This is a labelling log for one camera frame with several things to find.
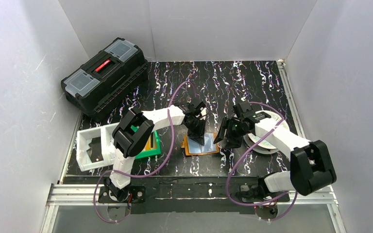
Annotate orange leather card holder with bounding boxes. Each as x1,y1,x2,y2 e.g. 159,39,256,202
181,133,220,156

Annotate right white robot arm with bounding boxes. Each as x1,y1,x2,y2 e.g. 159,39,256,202
213,101,337,197

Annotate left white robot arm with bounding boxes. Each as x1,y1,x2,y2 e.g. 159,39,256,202
103,100,207,200

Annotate gold card in bin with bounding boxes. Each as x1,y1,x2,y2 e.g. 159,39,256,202
144,133,156,151

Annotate white filament spool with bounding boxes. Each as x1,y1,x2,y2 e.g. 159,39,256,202
242,110,285,155

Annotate green plastic bin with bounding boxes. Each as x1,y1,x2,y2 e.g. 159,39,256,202
135,131,161,160

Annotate black plastic toolbox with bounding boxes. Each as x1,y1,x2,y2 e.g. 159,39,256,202
60,37,149,121

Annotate white foam tray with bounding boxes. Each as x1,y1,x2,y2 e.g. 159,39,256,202
76,123,118,171

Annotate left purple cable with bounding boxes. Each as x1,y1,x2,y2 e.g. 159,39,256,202
93,80,198,224

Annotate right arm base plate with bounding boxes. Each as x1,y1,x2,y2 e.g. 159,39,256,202
236,184,284,203

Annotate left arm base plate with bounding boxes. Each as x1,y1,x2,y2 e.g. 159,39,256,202
98,185,146,203

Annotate aluminium frame rail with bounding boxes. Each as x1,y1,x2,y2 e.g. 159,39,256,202
41,177,346,233

